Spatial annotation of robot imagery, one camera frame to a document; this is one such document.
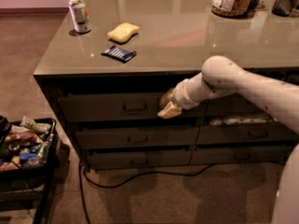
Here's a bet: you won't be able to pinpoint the grey drawer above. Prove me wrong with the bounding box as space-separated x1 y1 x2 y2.
57 91 209 123
206 94 262 116
75 126 199 149
196 122 298 145
190 144 293 165
86 149 192 170

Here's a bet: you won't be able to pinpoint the black power cable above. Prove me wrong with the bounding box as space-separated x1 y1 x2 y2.
78 160 219 224

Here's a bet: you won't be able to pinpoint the white green soda can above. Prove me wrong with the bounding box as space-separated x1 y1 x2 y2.
68 0 91 34

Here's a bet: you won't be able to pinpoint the grey drawer cabinet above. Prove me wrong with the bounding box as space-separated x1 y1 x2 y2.
35 0 299 169

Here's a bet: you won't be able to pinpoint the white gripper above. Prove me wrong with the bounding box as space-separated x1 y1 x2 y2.
158 79 199 119

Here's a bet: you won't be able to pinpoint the blue snack bar wrapper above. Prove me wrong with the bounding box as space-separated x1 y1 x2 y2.
102 45 136 63

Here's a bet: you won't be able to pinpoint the yellow sponge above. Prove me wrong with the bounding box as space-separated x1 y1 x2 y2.
107 22 139 43

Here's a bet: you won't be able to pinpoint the blue snack packet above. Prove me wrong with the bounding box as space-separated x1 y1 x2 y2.
20 153 36 162

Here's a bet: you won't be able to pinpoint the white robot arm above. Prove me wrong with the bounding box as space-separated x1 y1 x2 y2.
158 56 299 224

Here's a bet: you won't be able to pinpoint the dark glass pitcher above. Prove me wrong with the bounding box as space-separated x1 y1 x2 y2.
272 0 299 17

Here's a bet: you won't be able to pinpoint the white packets in drawer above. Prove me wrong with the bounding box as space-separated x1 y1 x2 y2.
207 114 273 126

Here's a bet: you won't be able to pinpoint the green snack bag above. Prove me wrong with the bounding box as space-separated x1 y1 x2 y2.
21 116 51 133

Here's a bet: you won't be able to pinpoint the black snack cart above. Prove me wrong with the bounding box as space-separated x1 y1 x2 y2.
0 117 59 224

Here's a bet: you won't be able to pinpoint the brown snack bag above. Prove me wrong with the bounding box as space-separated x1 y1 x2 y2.
5 131 38 143

